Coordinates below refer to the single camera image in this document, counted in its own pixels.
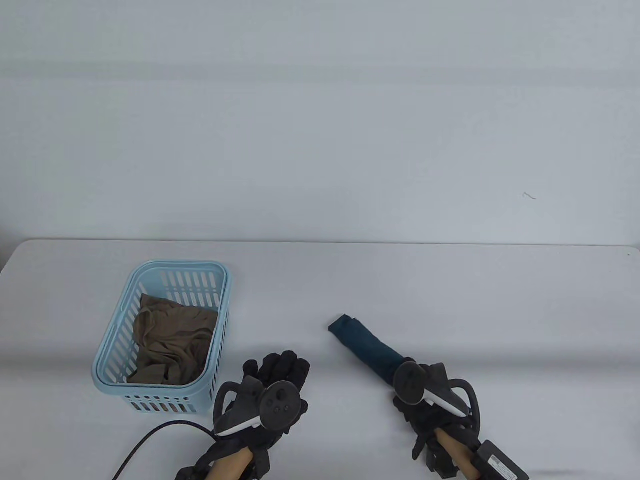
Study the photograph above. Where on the person's left hand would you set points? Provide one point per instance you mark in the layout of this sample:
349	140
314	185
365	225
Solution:
280	367

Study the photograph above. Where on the person's right hand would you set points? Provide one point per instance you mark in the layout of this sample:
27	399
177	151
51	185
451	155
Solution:
425	415

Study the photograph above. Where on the dark teal shorts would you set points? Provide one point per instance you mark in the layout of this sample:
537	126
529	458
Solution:
365	345

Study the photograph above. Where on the brown garment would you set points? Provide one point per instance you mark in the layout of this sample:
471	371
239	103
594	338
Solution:
170	340

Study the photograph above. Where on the person's right forearm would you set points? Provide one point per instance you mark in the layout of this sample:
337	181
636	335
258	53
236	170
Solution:
457	455

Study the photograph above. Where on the dark grey right hand controller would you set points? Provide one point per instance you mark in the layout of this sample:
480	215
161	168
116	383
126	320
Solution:
410	382

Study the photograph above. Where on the dark grey hand controller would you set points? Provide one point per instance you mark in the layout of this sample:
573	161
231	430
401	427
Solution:
410	382
282	405

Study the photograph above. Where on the dark grey left hand controller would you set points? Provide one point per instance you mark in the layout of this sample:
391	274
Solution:
282	405

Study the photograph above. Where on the light blue plastic basket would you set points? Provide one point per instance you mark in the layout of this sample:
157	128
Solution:
112	365

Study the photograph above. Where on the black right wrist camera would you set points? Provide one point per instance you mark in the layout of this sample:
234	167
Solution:
440	460

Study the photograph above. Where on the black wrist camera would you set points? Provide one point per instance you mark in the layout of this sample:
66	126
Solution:
440	460
262	462

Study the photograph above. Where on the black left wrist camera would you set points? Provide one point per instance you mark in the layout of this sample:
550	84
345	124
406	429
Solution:
262	462

